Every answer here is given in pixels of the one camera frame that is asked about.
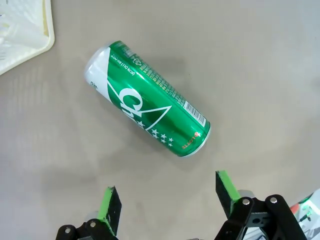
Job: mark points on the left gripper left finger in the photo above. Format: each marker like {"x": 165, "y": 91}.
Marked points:
{"x": 113, "y": 212}

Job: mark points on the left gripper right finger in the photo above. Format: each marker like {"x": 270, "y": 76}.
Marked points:
{"x": 225, "y": 195}

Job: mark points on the green soda drink can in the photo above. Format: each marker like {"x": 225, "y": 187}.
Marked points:
{"x": 150, "y": 105}

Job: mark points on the cream plastic crate brown rim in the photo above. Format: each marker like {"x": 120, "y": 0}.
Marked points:
{"x": 22, "y": 32}

